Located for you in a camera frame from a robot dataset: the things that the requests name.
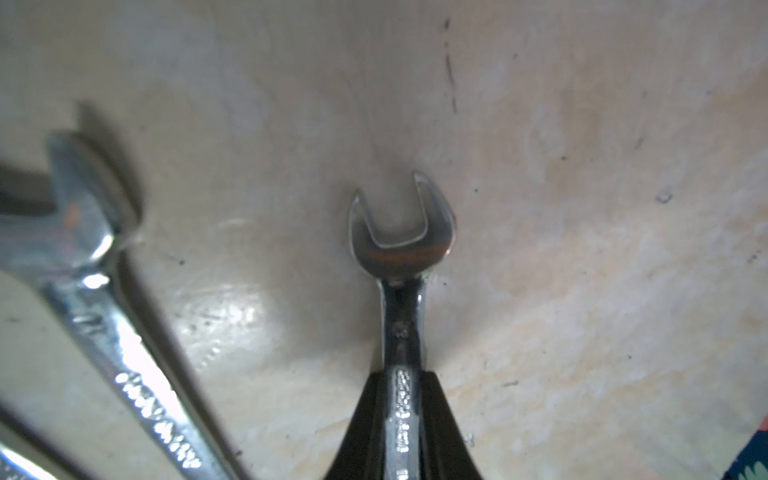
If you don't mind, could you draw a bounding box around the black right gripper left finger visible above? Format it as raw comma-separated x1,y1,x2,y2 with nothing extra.
324,371,384,480

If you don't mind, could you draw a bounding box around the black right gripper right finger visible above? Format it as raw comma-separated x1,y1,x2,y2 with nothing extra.
420,371,482,480

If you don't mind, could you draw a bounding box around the small silver open-end wrench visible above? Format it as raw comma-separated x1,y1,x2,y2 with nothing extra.
1,424,77,480

